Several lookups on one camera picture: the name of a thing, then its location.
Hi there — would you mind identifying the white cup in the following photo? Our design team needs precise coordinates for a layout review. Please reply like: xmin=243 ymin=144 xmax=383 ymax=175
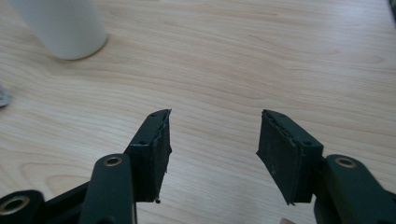
xmin=10 ymin=0 xmax=109 ymax=61

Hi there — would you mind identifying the small grey object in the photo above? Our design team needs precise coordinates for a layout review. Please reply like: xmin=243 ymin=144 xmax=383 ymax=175
xmin=0 ymin=85 xmax=11 ymax=108

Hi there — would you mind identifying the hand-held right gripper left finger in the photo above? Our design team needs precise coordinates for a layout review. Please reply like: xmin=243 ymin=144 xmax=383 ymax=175
xmin=123 ymin=108 xmax=173 ymax=203

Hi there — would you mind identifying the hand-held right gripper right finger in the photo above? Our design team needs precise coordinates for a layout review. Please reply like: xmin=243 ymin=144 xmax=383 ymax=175
xmin=255 ymin=108 xmax=325 ymax=206

